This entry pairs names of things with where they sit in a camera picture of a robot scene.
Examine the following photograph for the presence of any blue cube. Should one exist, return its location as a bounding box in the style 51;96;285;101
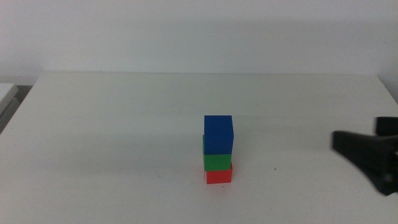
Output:
203;114;234;156

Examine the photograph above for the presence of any red cube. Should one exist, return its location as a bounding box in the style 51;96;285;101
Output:
204;164;234;185

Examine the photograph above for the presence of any green cube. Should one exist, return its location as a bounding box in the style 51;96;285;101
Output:
202;134;233;172

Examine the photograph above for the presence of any white side table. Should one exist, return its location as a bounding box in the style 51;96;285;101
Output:
0;83;21;133

